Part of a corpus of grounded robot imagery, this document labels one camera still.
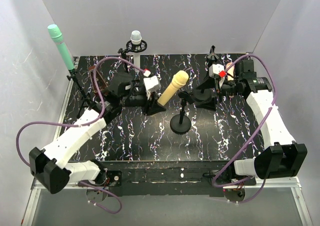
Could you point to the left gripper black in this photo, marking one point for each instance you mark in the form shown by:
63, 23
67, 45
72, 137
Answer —
146, 103

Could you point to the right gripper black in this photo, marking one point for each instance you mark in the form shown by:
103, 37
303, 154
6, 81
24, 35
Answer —
217, 92

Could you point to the black round base mic stand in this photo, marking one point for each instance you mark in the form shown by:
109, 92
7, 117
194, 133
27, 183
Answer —
204, 94

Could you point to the yellow microphone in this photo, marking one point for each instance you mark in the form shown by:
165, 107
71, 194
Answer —
178, 81

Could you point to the black tripod shock mount stand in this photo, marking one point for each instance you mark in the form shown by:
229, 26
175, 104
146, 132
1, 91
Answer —
129, 49

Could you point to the white microphone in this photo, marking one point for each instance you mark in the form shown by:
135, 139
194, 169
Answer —
136, 39

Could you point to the green microphone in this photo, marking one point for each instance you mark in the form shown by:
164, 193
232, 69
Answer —
57, 37

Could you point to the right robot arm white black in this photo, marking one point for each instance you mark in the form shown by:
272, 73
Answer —
282, 156

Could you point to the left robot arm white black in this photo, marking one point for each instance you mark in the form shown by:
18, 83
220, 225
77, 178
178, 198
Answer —
94, 119

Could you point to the small black clip mic stand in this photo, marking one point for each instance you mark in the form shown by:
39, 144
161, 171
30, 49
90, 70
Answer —
87, 102

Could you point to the pink microphone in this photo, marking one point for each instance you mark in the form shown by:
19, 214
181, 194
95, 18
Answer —
230, 79

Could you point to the brown wooden metronome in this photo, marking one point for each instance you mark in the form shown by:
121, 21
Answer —
103, 86

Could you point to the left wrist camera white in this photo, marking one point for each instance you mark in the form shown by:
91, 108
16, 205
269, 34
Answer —
151, 83

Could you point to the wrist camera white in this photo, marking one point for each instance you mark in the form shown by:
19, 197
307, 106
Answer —
151, 83
217, 71

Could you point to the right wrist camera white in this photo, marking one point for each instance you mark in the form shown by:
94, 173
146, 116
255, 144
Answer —
217, 71

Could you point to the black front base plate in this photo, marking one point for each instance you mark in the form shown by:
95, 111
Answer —
137, 178

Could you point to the aluminium left side rail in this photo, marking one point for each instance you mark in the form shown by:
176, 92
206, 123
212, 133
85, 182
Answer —
63, 109

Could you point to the aluminium front rail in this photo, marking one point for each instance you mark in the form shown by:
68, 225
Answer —
289, 182

